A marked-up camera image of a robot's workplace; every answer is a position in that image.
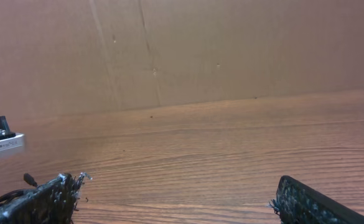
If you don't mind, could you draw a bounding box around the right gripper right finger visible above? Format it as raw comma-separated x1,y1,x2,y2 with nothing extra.
269,175,364,224

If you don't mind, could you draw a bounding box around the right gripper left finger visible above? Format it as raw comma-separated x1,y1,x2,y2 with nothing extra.
0,172,92,224

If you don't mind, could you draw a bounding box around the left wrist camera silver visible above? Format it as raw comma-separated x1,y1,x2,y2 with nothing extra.
0,116,25,158

